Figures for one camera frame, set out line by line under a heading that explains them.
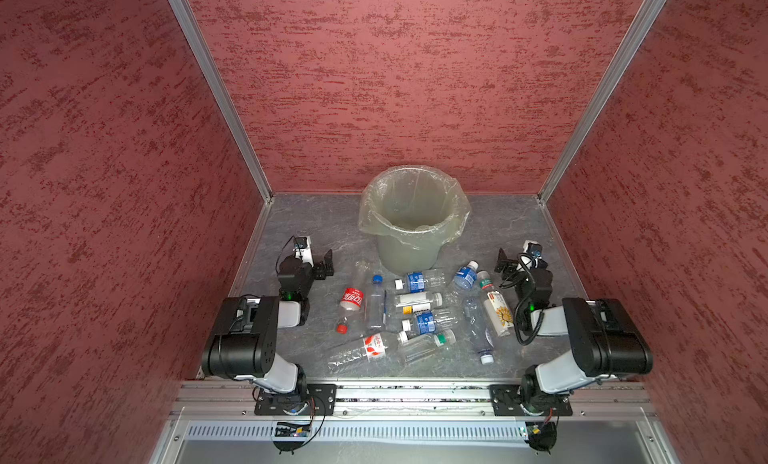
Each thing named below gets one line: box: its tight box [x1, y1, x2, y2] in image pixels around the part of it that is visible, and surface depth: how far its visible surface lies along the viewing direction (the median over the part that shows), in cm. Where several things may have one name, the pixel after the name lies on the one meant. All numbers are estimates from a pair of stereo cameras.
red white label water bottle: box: [327, 333, 389, 371], surface depth 79 cm
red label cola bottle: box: [336, 261, 367, 335], surface depth 89 cm
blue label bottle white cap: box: [446, 260, 480, 304], surface depth 94 cm
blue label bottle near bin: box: [394, 268, 446, 293], surface depth 92 cm
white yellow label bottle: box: [394, 291, 443, 315], surface depth 90 cm
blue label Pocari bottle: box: [414, 309, 437, 335], surface depth 83 cm
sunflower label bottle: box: [477, 270, 514, 337], surface depth 87 cm
